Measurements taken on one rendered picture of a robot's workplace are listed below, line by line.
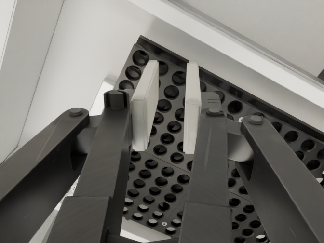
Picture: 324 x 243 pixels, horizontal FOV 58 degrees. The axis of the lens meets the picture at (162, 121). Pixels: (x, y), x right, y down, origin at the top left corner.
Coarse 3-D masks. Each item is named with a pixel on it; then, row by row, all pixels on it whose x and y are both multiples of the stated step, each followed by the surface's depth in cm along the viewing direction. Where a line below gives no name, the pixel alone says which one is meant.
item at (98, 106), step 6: (108, 78) 31; (102, 84) 31; (108, 84) 30; (114, 84) 31; (102, 90) 31; (108, 90) 31; (96, 96) 31; (102, 96) 31; (96, 102) 32; (102, 102) 32; (90, 108) 32; (96, 108) 32; (102, 108) 32; (90, 114) 32; (96, 114) 32
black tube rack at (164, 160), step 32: (160, 64) 27; (160, 96) 25; (224, 96) 25; (256, 96) 28; (160, 128) 26; (288, 128) 25; (160, 160) 28; (192, 160) 28; (320, 160) 27; (128, 192) 31; (160, 192) 30; (160, 224) 32; (256, 224) 32
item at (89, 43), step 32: (64, 0) 28; (96, 0) 28; (128, 0) 22; (160, 0) 22; (64, 32) 30; (96, 32) 29; (128, 32) 29; (160, 32) 29; (192, 32) 23; (224, 32) 25; (64, 64) 31; (96, 64) 31; (224, 64) 30; (256, 64) 24; (288, 64) 26; (64, 96) 33; (288, 96) 31; (320, 96) 25; (32, 128) 35; (320, 128) 32; (128, 224) 35
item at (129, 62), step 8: (136, 48) 23; (144, 48) 24; (128, 56) 24; (152, 56) 23; (128, 64) 24; (136, 64) 24; (144, 64) 24; (120, 80) 25; (128, 80) 25; (136, 80) 24; (120, 88) 25
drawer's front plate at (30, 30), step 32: (0, 0) 20; (32, 0) 22; (0, 32) 21; (32, 32) 25; (0, 64) 22; (32, 64) 28; (0, 96) 24; (32, 96) 33; (0, 128) 28; (0, 160) 33
